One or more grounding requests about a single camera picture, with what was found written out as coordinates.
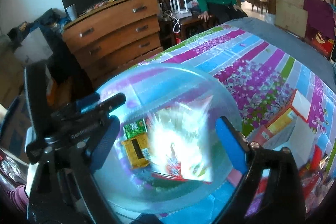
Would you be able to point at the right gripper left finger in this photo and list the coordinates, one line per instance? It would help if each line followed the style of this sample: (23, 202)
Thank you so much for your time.
(64, 189)

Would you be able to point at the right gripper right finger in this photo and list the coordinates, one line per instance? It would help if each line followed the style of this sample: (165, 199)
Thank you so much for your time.
(283, 200)

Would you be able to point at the green snack packet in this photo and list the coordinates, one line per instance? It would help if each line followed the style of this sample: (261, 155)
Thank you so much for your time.
(135, 128)

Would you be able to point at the yellow black label packet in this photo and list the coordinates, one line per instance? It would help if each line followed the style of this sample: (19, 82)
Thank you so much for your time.
(137, 151)

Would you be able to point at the white red strawberry snack bag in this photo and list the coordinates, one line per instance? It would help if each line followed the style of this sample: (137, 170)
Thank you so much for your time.
(179, 143)

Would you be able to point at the white tall box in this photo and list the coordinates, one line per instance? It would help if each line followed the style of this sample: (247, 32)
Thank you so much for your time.
(299, 142)

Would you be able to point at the wooden drawer dresser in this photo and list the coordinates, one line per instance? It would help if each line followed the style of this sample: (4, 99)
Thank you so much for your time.
(114, 37)

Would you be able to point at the red orange cookie box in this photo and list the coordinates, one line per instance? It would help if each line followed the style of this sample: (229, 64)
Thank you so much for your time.
(297, 106)

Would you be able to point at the colourful floral bed sheet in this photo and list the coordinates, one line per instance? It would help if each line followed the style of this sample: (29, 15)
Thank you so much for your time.
(261, 68)

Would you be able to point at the clear blue plastic basin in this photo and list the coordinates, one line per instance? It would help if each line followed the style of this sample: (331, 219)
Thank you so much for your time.
(137, 189)

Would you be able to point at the white wifi router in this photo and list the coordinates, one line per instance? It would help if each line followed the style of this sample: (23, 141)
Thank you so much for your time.
(179, 11)

